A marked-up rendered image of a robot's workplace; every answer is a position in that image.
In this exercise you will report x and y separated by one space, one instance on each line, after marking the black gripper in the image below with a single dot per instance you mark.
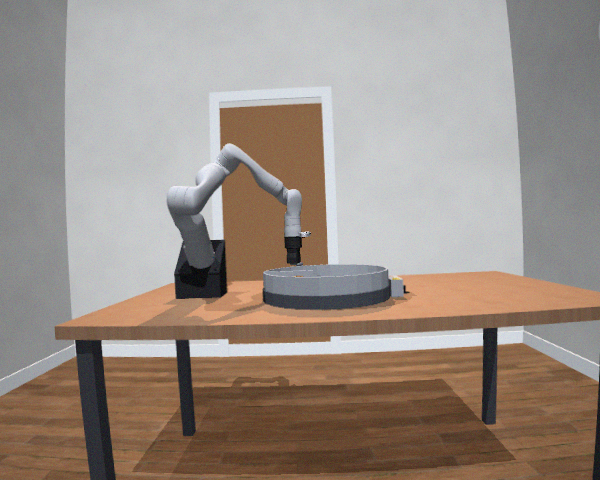
293 243

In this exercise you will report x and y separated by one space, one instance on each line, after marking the grey round turntable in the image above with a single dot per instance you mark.
327 287

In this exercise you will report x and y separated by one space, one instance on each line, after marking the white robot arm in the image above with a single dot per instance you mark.
186 203

